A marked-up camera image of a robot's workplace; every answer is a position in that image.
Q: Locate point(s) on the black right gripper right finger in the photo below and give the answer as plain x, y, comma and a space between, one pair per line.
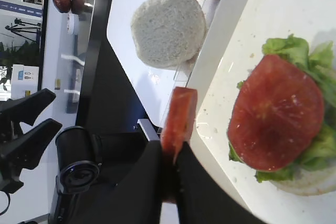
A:
200, 199

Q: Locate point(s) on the black camera lens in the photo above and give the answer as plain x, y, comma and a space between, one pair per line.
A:
78, 166

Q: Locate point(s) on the red apple left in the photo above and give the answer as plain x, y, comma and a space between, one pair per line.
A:
63, 6

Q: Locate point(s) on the white blue box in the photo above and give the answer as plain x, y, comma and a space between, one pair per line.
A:
24, 81

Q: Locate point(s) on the green lettuce on bun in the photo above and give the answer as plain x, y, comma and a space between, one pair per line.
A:
317, 64

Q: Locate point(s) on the white bun half upright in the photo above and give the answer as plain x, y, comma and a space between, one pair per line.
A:
167, 33

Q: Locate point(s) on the bottom bun on tray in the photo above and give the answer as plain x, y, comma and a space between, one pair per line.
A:
307, 183

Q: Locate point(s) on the black tripod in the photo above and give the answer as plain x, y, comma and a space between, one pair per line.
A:
21, 28

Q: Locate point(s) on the tomato slice on bun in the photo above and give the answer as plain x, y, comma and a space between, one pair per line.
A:
278, 111

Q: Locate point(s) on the pink meat slice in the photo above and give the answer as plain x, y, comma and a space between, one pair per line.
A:
179, 122

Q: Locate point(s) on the clear rail left of tray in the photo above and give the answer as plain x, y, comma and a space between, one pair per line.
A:
211, 31

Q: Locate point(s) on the left gripper in background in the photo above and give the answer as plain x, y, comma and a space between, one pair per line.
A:
22, 143

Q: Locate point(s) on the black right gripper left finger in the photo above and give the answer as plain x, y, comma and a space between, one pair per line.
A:
137, 198

